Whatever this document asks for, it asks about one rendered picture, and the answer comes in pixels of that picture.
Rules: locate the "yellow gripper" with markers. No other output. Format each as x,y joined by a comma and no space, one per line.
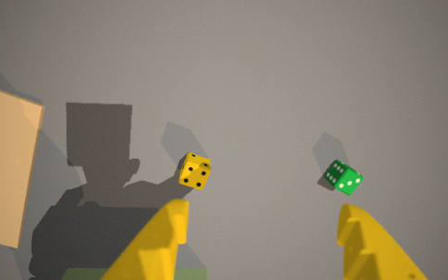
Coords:
369,252

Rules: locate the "yellow die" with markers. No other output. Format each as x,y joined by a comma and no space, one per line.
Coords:
195,171

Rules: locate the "green die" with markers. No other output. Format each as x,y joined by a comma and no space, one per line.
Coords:
343,177

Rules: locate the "tan mat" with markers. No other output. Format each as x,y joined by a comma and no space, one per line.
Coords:
20,125

